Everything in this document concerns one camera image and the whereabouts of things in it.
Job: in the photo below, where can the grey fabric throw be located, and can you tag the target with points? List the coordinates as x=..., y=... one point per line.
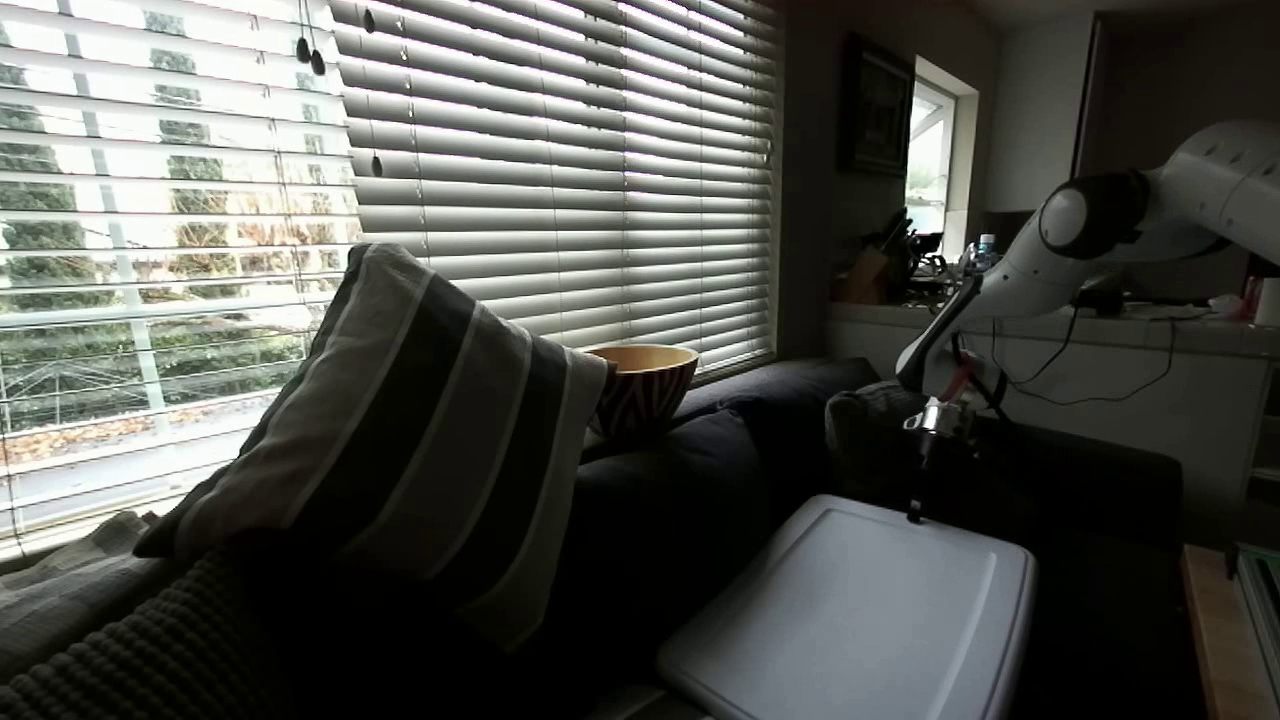
x=65, y=585

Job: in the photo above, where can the white plastic bin lid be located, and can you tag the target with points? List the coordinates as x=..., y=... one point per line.
x=853, y=615

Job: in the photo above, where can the patterned wooden bowl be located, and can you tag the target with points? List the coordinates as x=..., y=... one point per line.
x=647, y=384

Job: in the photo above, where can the grey knitted cushion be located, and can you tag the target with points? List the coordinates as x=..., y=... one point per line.
x=146, y=653
x=865, y=435

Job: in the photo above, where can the wooden knife block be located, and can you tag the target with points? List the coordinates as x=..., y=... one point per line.
x=865, y=278

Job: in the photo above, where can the white kitchen counter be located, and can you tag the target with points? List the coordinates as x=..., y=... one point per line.
x=1201, y=415

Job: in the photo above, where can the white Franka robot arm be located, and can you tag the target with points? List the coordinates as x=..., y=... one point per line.
x=1201, y=185

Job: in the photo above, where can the beige grey striped pillow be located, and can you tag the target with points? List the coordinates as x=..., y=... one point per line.
x=403, y=427

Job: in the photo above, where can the dark framed wall picture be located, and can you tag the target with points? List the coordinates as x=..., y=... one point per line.
x=872, y=105

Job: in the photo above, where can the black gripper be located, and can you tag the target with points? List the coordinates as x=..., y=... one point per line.
x=927, y=416

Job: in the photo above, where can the white framed window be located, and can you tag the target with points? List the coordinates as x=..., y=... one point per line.
x=936, y=163

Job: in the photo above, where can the dark grey sofa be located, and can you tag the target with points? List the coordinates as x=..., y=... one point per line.
x=683, y=520

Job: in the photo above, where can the open slat window blind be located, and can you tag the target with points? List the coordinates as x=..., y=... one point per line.
x=163, y=267

